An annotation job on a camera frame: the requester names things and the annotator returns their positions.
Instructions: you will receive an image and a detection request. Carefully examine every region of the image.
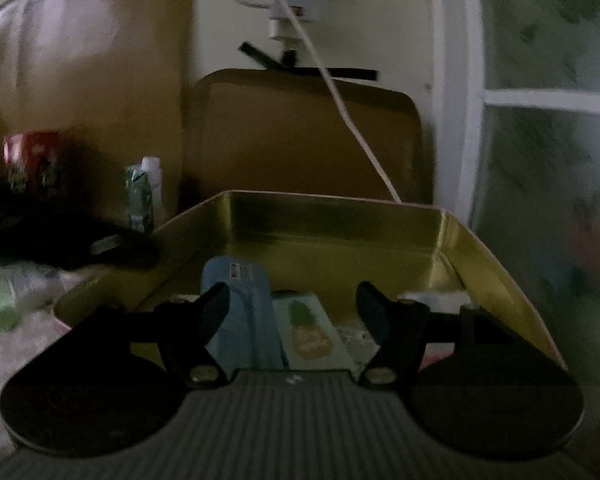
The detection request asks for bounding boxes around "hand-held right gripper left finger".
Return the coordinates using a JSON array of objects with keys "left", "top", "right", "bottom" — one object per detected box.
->
[{"left": 100, "top": 282, "right": 231, "bottom": 389}]

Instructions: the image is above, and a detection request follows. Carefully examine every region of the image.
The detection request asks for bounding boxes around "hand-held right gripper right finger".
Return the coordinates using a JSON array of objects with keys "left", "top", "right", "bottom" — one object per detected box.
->
[{"left": 355, "top": 281, "right": 512, "bottom": 391}]

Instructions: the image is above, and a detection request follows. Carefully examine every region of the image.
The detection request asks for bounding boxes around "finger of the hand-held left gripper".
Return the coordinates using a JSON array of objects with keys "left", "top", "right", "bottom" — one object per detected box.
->
[{"left": 89, "top": 227, "right": 162, "bottom": 272}]

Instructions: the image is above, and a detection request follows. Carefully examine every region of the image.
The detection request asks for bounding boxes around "pineapple print packet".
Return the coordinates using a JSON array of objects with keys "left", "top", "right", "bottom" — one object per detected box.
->
[{"left": 271, "top": 292, "right": 356, "bottom": 372}]

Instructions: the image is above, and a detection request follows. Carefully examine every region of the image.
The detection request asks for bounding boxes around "gold tin box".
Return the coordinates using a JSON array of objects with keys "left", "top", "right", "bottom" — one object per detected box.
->
[{"left": 52, "top": 190, "right": 568, "bottom": 368}]

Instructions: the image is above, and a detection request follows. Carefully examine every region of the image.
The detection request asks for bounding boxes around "green patterned carton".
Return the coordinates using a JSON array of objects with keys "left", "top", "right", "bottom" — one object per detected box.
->
[{"left": 125, "top": 165, "right": 156, "bottom": 233}]

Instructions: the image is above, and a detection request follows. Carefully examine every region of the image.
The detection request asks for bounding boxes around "red printed box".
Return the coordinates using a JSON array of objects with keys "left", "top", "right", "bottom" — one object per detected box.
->
[{"left": 1, "top": 131, "right": 68, "bottom": 196}]

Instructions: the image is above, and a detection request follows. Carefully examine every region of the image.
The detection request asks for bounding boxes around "white bottle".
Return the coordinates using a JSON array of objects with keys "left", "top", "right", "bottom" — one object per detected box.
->
[{"left": 140, "top": 156, "right": 164, "bottom": 211}]

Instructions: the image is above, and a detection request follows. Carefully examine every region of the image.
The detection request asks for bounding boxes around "large brown board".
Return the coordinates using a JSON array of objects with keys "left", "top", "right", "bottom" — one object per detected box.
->
[{"left": 0, "top": 0, "right": 197, "bottom": 216}]

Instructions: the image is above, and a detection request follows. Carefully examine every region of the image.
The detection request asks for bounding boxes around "small brown board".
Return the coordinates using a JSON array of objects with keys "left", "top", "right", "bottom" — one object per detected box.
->
[{"left": 182, "top": 67, "right": 427, "bottom": 203}]

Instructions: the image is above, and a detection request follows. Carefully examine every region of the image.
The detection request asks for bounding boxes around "white cable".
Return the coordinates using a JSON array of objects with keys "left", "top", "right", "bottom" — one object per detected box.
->
[{"left": 274, "top": 0, "right": 402, "bottom": 203}]

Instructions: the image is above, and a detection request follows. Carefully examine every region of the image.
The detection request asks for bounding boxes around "white window frame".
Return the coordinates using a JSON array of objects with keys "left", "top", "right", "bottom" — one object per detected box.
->
[{"left": 427, "top": 0, "right": 600, "bottom": 231}]

